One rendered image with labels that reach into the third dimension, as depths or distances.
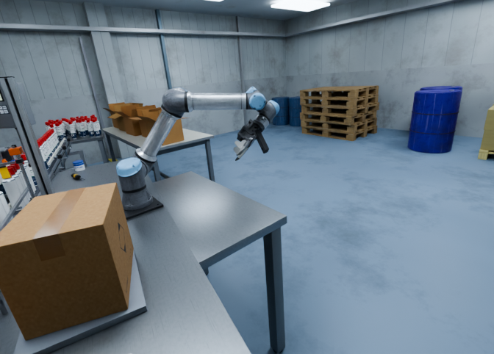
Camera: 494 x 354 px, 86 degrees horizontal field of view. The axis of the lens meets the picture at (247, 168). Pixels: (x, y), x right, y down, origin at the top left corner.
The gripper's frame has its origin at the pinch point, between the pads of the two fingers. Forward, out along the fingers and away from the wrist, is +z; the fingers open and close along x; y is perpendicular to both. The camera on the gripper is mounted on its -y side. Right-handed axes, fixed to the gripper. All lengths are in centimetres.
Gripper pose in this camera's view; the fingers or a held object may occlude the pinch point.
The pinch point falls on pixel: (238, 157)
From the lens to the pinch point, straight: 130.0
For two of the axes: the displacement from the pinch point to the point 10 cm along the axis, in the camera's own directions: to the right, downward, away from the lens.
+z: -5.8, 7.6, -3.0
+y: -8.0, -5.9, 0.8
